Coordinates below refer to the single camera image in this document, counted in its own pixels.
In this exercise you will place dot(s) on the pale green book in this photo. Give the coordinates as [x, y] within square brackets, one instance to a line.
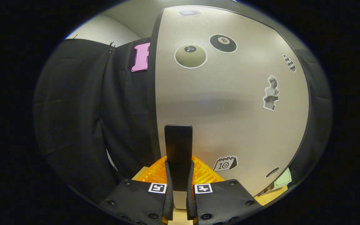
[283, 179]

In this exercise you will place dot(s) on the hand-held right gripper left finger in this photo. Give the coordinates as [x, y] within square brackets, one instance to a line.
[136, 200]

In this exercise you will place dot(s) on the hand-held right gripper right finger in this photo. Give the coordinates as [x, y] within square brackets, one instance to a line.
[223, 203]

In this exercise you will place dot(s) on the black backdrop cloth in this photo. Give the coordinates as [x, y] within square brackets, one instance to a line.
[73, 109]

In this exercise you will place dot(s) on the pale grey cabinet door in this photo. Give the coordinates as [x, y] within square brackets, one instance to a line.
[230, 125]

